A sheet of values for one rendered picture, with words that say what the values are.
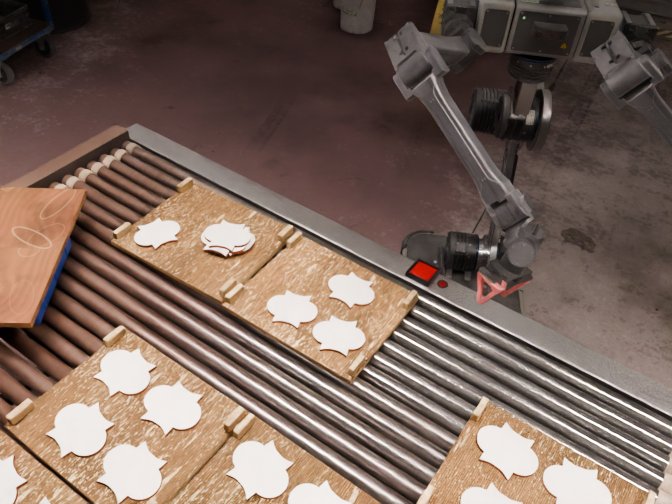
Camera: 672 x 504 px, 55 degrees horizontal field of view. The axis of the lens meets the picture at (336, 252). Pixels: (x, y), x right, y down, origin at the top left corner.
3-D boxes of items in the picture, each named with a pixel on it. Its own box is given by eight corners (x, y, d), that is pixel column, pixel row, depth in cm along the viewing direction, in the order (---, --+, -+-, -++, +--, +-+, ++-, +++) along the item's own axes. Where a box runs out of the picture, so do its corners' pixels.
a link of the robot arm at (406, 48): (403, 11, 140) (370, 41, 145) (436, 63, 138) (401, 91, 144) (475, 28, 177) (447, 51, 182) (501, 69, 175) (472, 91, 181)
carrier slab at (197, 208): (192, 184, 209) (191, 180, 208) (296, 234, 195) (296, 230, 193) (111, 244, 187) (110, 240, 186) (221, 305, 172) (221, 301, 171)
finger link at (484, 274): (501, 308, 150) (521, 278, 145) (484, 314, 145) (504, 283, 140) (480, 289, 153) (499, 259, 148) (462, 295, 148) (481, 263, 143)
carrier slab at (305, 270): (299, 238, 193) (300, 234, 192) (418, 299, 178) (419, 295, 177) (222, 308, 172) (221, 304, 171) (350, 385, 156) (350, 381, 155)
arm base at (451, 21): (468, 46, 188) (477, 6, 180) (469, 59, 182) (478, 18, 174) (439, 43, 189) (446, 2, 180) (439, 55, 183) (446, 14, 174)
